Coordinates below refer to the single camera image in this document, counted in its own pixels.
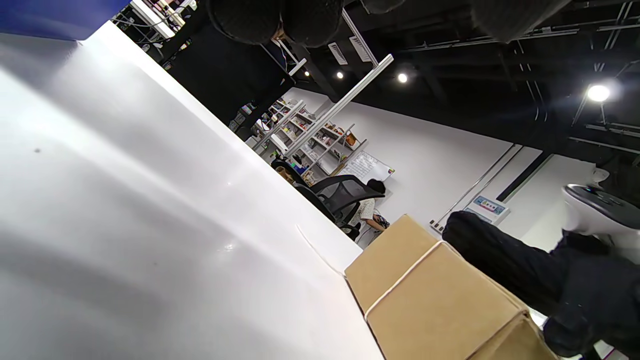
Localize white string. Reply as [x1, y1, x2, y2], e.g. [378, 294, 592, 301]
[296, 224, 445, 321]

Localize white ceiling air vent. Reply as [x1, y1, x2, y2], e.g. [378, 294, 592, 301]
[349, 35, 372, 64]
[327, 42, 349, 66]

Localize white metal frame beam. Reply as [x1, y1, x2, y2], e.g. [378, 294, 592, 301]
[284, 54, 395, 157]

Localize black mesh office chair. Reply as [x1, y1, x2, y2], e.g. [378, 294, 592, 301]
[294, 175, 386, 242]

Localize white wall sign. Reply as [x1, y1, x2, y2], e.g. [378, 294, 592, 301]
[464, 194, 511, 226]

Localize brown cardboard box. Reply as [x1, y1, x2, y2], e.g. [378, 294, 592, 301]
[344, 214, 559, 360]

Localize white wall poster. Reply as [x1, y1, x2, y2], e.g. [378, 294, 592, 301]
[340, 151, 396, 184]

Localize white storage shelf rack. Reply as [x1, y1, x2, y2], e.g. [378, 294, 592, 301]
[249, 99, 369, 187]

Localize person's right hand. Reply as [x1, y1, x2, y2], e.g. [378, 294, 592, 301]
[442, 210, 640, 359]

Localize blue box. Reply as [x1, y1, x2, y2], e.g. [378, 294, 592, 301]
[0, 0, 132, 42]

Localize person's left hand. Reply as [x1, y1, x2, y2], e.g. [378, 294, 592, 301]
[206, 0, 572, 49]

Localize white hand controller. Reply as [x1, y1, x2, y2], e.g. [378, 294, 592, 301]
[562, 169, 640, 266]

